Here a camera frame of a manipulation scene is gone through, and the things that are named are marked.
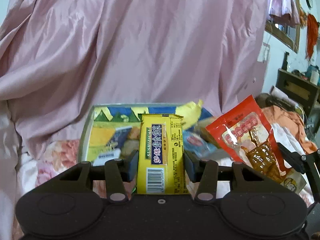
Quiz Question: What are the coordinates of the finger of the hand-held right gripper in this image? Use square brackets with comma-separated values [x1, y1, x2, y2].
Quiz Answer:
[276, 142, 320, 195]

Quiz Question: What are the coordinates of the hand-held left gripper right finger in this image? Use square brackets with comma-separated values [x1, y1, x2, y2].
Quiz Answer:
[184, 151, 265, 203]

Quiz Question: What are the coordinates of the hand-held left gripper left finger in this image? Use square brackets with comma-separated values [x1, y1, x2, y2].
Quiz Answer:
[59, 149, 139, 203]

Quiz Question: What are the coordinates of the blue snack packet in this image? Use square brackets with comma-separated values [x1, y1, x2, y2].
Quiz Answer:
[182, 130, 218, 159]

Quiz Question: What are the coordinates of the dark blue powder sachet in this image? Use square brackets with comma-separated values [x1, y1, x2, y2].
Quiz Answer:
[95, 126, 133, 160]

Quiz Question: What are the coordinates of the yellow biscuit packet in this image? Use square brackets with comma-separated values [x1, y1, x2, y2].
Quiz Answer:
[136, 113, 189, 195]

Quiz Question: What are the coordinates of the grey shallow box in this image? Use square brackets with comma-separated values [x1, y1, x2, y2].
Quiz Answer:
[79, 102, 234, 167]

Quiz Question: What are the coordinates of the red snack packet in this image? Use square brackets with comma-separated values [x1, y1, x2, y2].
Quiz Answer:
[205, 94, 308, 194]

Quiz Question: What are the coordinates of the orange cloth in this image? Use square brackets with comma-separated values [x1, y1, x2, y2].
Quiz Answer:
[261, 105, 318, 155]

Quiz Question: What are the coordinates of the dark brown cloth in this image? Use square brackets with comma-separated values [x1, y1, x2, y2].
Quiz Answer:
[255, 94, 283, 108]

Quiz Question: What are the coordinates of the white tube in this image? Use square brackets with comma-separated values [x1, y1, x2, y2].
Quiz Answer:
[270, 85, 298, 105]

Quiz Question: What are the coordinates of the floral bedsheet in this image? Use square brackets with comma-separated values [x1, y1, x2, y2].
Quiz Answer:
[0, 100, 320, 240]

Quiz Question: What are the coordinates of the wooden desk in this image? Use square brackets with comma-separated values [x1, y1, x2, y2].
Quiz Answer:
[276, 52, 320, 117]

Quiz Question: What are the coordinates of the pink satin blanket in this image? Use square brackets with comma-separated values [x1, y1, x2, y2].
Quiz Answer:
[0, 0, 269, 160]

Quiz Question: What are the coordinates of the orange hanging tassel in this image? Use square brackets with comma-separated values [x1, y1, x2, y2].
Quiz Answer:
[306, 14, 319, 59]

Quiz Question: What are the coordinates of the pink curtain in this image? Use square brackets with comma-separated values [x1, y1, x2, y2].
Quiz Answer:
[269, 0, 299, 27]

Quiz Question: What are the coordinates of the white wall socket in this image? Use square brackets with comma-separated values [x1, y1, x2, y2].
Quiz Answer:
[259, 44, 270, 63]

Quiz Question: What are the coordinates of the wooden window frame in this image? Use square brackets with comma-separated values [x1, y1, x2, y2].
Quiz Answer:
[265, 0, 300, 54]

